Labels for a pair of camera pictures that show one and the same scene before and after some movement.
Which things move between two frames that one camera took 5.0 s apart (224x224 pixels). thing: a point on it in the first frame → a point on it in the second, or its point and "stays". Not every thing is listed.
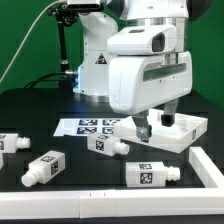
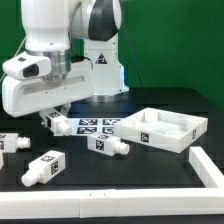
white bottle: (150, 173) → (58, 123)
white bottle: (44, 168) stays
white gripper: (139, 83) → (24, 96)
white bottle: (106, 144) stays
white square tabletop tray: (187, 131) stays
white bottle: (12, 142) stays
